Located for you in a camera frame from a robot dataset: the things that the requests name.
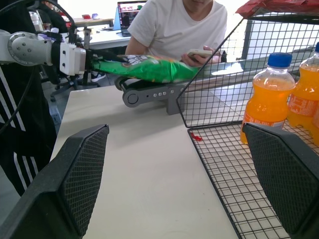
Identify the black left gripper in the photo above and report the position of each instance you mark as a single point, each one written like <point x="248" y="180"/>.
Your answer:
<point x="90" y="61"/>

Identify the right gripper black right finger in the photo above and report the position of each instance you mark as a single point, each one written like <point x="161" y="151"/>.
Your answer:
<point x="286" y="174"/>

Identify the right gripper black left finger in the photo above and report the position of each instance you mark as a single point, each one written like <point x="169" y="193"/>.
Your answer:
<point x="74" y="179"/>

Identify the green chip bag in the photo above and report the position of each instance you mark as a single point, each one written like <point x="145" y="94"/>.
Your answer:
<point x="154" y="71"/>

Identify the white smartphone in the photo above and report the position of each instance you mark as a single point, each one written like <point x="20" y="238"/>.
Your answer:
<point x="198" y="53"/>

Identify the grey conveyor belt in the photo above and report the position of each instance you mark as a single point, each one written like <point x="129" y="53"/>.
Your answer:
<point x="149" y="95"/>

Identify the person's left hand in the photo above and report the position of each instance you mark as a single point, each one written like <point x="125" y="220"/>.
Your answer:
<point x="192" y="61"/>

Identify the white office desk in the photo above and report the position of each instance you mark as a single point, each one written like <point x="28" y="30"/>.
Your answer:
<point x="104" y="39"/>

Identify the black and white sneaker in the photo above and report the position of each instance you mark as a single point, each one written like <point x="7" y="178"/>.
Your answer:
<point x="97" y="76"/>

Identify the open laptop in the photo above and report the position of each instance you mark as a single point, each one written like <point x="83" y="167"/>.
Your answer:
<point x="127" y="15"/>

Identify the black office chair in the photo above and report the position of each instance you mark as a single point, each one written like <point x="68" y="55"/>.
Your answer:
<point x="72" y="85"/>

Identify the person in white t-shirt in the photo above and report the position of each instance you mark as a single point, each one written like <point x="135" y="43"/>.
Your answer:
<point x="174" y="25"/>

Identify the orange soda bottle blue cap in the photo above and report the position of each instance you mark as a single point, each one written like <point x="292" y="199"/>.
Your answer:
<point x="269" y="99"/>

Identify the person in black tracksuit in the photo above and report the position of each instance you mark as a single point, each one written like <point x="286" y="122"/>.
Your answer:
<point x="25" y="119"/>

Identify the red twist tie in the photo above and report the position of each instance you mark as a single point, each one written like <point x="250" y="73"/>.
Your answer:
<point x="196" y="137"/>

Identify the red snack bag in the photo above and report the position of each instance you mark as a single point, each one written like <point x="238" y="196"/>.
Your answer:
<point x="274" y="6"/>

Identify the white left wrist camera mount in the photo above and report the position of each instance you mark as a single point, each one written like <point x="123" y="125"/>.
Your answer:
<point x="71" y="59"/>

